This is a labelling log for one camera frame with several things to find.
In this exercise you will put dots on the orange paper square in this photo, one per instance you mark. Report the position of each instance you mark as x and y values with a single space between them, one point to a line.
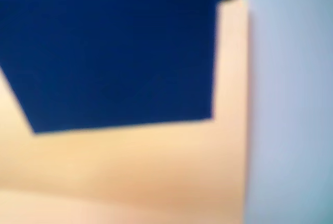
156 161

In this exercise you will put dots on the medium blue cube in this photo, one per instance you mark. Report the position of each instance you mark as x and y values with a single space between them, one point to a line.
117 57

